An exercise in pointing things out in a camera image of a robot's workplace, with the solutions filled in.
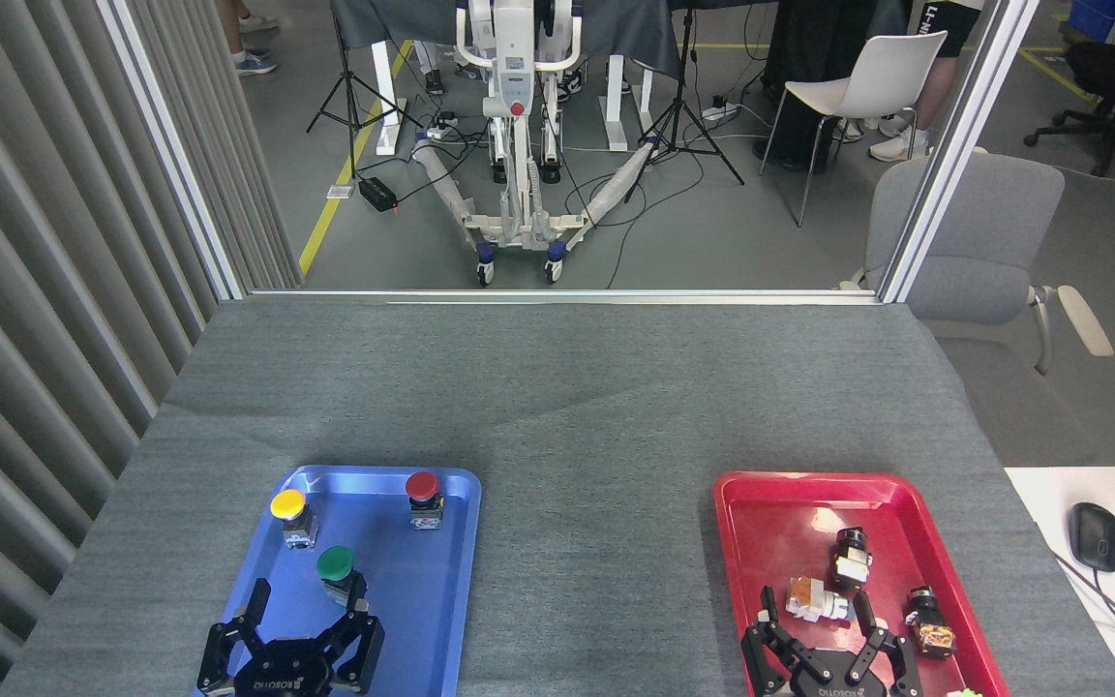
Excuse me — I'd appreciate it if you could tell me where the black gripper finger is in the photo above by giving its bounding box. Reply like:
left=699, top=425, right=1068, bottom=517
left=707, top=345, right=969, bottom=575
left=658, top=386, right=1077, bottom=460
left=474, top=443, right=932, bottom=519
left=853, top=592, right=924, bottom=696
left=325, top=597, right=386, bottom=694
left=197, top=579, right=271, bottom=694
left=741, top=587, right=810, bottom=696

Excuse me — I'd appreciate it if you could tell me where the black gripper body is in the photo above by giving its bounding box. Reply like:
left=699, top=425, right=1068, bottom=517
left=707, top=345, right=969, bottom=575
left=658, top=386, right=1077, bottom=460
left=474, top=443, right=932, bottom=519
left=788, top=651, right=892, bottom=697
left=226, top=644, right=346, bottom=697

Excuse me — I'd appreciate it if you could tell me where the green push button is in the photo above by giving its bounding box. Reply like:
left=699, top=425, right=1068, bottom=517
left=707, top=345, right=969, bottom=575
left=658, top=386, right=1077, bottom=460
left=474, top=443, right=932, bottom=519
left=316, top=546, right=368, bottom=609

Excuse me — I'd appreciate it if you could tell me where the yellow push button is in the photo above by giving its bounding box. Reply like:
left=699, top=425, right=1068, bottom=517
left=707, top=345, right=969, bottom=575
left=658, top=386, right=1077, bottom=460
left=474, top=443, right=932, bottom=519
left=269, top=489, right=318, bottom=551

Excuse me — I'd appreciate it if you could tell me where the red push button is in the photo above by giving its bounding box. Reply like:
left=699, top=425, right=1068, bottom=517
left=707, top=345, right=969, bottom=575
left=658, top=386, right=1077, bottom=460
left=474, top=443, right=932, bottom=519
left=405, top=471, right=445, bottom=530

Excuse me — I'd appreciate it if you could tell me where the blue plastic tray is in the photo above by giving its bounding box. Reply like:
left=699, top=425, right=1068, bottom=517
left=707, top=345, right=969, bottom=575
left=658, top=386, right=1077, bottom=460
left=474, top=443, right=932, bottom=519
left=192, top=465, right=483, bottom=697

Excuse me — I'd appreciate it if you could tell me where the red plastic tray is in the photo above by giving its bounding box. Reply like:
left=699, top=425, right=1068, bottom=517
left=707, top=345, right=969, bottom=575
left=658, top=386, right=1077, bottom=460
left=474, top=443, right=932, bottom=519
left=712, top=471, right=1011, bottom=697

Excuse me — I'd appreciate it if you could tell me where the white desk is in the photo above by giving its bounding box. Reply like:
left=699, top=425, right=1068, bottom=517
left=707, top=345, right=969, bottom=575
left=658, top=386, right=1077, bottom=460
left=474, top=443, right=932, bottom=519
left=1003, top=467, right=1115, bottom=697

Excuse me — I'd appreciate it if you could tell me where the black computer mouse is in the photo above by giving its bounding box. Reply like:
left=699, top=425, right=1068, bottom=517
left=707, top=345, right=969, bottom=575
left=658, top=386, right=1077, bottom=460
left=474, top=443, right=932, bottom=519
left=1069, top=501, right=1115, bottom=572

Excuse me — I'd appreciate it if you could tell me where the grey felt table cloth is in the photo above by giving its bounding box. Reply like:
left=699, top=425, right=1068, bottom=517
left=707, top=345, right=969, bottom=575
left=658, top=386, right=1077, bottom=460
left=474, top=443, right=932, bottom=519
left=0, top=295, right=1115, bottom=697

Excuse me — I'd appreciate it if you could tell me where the grey office chair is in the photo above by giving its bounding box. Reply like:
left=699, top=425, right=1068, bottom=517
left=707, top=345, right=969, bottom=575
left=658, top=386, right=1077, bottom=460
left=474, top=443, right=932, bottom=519
left=838, top=150, right=1115, bottom=466

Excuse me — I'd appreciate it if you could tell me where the black tripod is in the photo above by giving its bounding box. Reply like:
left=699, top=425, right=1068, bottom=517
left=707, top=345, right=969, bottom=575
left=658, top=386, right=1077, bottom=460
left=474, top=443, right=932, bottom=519
left=306, top=0, right=423, bottom=180
left=623, top=0, right=745, bottom=204

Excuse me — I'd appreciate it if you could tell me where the white plastic chair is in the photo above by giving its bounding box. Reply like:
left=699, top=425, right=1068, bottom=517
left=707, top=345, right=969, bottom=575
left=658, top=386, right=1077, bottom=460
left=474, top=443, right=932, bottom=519
left=759, top=31, right=949, bottom=228

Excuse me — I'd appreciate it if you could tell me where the person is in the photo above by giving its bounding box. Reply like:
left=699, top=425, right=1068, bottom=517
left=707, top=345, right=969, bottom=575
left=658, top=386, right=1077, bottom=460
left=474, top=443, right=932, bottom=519
left=214, top=0, right=280, bottom=76
left=867, top=0, right=984, bottom=163

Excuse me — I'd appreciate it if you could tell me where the black hanging cloth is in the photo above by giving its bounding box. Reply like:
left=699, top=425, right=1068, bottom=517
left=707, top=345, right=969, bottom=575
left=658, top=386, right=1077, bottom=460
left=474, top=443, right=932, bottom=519
left=751, top=0, right=912, bottom=173

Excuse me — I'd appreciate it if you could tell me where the white stand on wheels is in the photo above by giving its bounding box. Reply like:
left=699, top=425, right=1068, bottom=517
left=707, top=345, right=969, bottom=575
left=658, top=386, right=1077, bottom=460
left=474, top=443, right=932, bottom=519
left=410, top=0, right=660, bottom=287

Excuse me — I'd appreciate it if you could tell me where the black office chair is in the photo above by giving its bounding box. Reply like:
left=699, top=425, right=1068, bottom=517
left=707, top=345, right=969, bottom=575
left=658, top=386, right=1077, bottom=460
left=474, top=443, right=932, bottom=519
left=1022, top=39, right=1115, bottom=178

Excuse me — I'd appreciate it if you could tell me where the dark cloth covered table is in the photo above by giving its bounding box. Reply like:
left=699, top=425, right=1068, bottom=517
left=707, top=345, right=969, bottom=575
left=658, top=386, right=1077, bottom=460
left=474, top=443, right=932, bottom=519
left=330, top=0, right=684, bottom=156

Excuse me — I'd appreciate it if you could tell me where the black and orange switch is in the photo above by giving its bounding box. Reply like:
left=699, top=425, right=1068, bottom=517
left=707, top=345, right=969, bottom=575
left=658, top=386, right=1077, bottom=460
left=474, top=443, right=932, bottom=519
left=904, top=586, right=957, bottom=659

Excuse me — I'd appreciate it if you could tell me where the white and orange switch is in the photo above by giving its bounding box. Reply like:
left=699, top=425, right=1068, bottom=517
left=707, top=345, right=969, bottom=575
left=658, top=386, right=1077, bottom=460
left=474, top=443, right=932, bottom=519
left=786, top=576, right=859, bottom=625

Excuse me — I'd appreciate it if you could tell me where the black knob switch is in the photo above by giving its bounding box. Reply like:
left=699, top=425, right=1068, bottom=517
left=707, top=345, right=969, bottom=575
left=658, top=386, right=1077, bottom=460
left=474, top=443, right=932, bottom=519
left=829, top=528, right=874, bottom=591

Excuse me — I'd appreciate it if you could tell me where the silver cross rail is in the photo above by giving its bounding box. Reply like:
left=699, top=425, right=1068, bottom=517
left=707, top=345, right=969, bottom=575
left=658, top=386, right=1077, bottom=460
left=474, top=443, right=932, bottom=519
left=248, top=288, right=883, bottom=307

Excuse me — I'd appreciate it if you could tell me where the silver post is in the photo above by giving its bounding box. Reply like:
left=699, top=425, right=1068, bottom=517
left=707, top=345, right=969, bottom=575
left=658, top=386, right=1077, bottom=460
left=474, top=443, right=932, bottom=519
left=98, top=0, right=249, bottom=301
left=879, top=0, right=1042, bottom=303

